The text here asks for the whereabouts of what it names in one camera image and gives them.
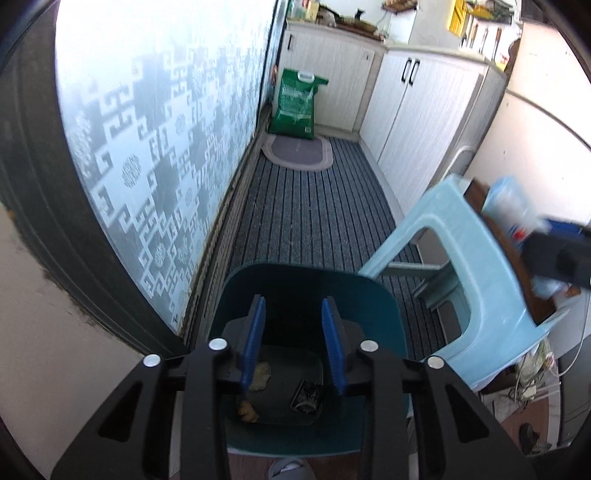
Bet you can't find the plastic bottle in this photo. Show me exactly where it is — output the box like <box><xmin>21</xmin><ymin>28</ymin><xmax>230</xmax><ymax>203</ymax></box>
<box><xmin>482</xmin><ymin>176</ymin><xmax>568</xmax><ymax>300</ymax></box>

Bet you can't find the dark teal trash bin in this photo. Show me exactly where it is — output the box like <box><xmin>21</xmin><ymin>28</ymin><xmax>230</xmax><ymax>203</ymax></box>
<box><xmin>209</xmin><ymin>263</ymin><xmax>408</xmax><ymax>457</ymax></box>

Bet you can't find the white corner kitchen cabinet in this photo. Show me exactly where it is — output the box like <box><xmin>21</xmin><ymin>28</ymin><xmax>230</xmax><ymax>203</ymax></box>
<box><xmin>360</xmin><ymin>47</ymin><xmax>507</xmax><ymax>221</ymax></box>

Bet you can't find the white lower kitchen cabinet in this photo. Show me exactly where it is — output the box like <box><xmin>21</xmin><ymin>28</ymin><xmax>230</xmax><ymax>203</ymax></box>
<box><xmin>279</xmin><ymin>21</ymin><xmax>387</xmax><ymax>137</ymax></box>

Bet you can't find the brown food scrap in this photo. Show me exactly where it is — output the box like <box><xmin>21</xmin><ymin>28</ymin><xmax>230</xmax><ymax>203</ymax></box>
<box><xmin>249</xmin><ymin>362</ymin><xmax>271</xmax><ymax>392</ymax></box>

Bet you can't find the black snack wrapper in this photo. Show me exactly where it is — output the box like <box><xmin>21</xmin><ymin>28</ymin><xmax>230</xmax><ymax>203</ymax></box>
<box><xmin>290</xmin><ymin>380</ymin><xmax>322</xmax><ymax>414</ymax></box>

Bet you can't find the light blue plastic stool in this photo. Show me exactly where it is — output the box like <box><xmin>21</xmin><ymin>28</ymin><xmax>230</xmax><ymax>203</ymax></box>
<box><xmin>359</xmin><ymin>174</ymin><xmax>570</xmax><ymax>391</ymax></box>

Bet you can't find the yellow peel scrap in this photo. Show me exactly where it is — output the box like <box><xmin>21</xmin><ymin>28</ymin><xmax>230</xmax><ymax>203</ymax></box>
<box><xmin>238</xmin><ymin>400</ymin><xmax>259</xmax><ymax>423</ymax></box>

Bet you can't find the grey slipper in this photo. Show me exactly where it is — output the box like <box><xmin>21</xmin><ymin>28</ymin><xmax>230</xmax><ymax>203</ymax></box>
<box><xmin>267</xmin><ymin>458</ymin><xmax>317</xmax><ymax>480</ymax></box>

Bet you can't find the grey oval floor mat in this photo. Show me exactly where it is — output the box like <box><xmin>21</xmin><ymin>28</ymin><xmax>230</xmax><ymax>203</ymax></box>
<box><xmin>262</xmin><ymin>134</ymin><xmax>334</xmax><ymax>172</ymax></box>

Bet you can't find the green rice bag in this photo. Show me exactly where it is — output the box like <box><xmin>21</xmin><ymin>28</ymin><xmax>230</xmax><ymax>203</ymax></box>
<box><xmin>269</xmin><ymin>68</ymin><xmax>329</xmax><ymax>140</ymax></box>

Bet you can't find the patterned frosted sliding door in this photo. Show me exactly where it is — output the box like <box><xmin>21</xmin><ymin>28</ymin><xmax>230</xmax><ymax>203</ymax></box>
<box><xmin>1</xmin><ymin>1</ymin><xmax>286</xmax><ymax>357</ymax></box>

